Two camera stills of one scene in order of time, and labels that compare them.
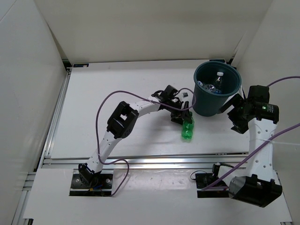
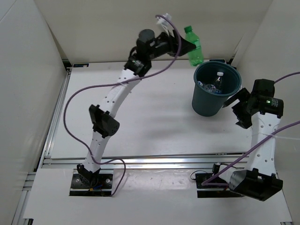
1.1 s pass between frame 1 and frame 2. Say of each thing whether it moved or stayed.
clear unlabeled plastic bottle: stayed
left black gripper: moved
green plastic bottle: moved
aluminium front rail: stayed
